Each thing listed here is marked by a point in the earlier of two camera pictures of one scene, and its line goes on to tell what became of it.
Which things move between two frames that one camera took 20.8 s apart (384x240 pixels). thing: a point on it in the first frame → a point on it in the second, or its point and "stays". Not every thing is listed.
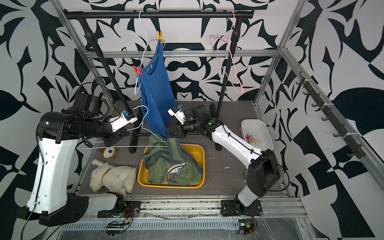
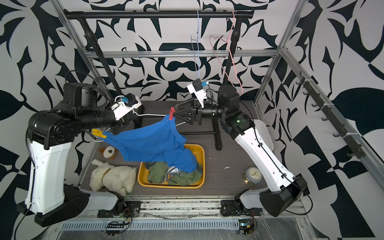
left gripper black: x=118 y=137 → x=123 y=126
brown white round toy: x=109 y=152 stays
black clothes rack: x=84 y=14 stays
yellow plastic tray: x=196 y=152 stays
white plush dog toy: x=120 y=179 stays
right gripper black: x=176 y=125 → x=198 y=111
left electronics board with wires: x=113 y=228 stays
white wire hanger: x=147 y=45 → x=95 y=140
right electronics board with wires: x=247 y=226 stays
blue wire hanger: x=142 y=121 → x=195 y=44
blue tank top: x=157 y=91 → x=162 y=141
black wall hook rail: x=353 y=147 stays
